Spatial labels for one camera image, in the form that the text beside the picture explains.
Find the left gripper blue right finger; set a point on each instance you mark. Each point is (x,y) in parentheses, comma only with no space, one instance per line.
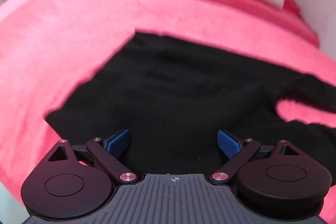
(238,152)

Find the folded red blanket stack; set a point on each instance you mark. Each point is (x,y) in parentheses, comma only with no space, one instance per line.
(293,7)

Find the black knit pants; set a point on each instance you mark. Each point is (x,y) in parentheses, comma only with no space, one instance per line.
(174,96)

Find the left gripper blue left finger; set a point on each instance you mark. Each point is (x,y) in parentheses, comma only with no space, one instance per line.
(105,154)

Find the red blanket on near bed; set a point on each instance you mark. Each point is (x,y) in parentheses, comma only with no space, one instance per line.
(50,46)

